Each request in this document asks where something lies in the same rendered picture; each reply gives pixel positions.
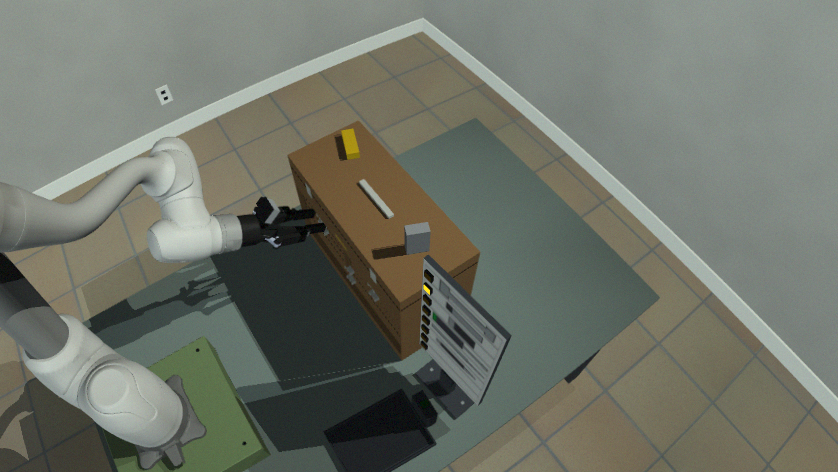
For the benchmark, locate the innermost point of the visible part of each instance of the yellow rectangular block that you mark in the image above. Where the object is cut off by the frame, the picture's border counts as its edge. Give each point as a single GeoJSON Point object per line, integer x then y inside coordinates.
{"type": "Point", "coordinates": [350, 144]}

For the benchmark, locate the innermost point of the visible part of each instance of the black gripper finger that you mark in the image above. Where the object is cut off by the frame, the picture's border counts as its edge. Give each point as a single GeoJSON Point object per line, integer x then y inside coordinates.
{"type": "Point", "coordinates": [284, 235]}
{"type": "Point", "coordinates": [289, 214]}

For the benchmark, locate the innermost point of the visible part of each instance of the brown wooden chest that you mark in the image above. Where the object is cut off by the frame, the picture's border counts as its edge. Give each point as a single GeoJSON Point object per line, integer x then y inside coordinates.
{"type": "Point", "coordinates": [366, 219]}

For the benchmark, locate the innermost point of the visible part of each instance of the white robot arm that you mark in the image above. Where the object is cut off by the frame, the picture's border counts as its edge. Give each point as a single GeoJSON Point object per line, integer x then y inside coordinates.
{"type": "Point", "coordinates": [122, 396]}

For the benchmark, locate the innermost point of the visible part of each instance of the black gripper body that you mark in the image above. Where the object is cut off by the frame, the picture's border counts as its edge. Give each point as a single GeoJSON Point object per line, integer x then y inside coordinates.
{"type": "Point", "coordinates": [253, 233]}

